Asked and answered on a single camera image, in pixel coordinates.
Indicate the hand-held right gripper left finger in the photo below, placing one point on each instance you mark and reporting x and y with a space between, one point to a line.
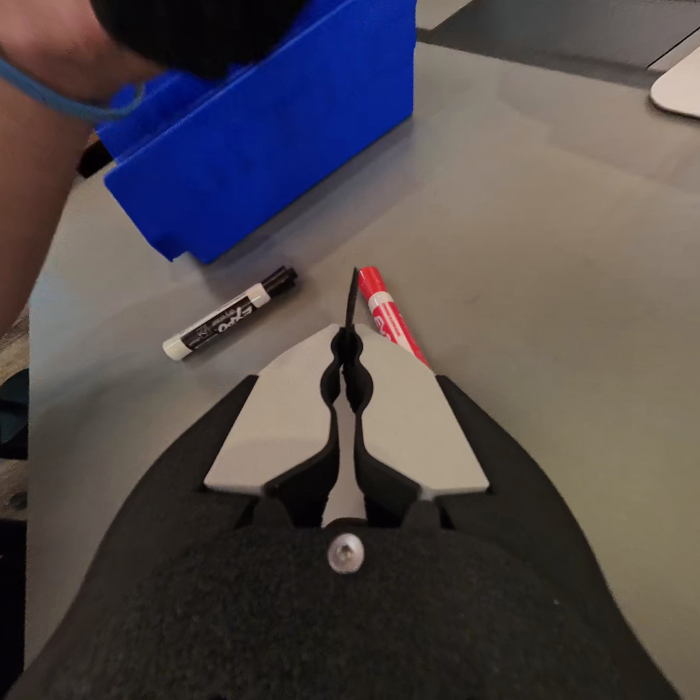
279 432

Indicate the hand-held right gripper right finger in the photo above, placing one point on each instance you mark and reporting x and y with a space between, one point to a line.
415 432

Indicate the black dry erase marker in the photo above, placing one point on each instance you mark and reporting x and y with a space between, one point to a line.
229 317

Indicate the red dry erase marker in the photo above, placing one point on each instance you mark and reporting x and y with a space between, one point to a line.
383 306

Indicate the thin black plastic strip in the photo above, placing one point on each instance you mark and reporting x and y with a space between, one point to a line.
351 306

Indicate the blue plastic bin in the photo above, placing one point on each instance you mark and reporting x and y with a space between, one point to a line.
273 164

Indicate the person's left forearm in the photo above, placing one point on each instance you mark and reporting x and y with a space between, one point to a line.
33 191

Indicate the person's left hand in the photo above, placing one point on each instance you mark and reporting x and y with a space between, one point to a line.
44 38

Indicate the blue wristband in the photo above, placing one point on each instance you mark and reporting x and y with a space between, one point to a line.
82 113

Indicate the white rounded device base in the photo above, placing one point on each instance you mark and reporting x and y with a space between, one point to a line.
678 87

